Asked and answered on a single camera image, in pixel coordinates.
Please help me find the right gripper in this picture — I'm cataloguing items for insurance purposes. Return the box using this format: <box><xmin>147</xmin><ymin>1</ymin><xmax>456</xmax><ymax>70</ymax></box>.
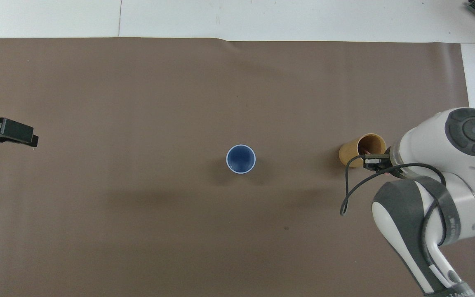
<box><xmin>363</xmin><ymin>153</ymin><xmax>391</xmax><ymax>172</ymax></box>

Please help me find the brown paper cup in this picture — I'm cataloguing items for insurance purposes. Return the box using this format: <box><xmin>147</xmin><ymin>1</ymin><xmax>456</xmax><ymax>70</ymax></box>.
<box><xmin>339</xmin><ymin>133</ymin><xmax>387</xmax><ymax>169</ymax></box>

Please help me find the blue cup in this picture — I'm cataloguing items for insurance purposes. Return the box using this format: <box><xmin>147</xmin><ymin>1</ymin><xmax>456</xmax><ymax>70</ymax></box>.
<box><xmin>226</xmin><ymin>144</ymin><xmax>256</xmax><ymax>174</ymax></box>

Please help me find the black cable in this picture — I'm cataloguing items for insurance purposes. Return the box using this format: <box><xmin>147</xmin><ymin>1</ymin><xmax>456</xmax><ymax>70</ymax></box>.
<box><xmin>340</xmin><ymin>154</ymin><xmax>447</xmax><ymax>248</ymax></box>

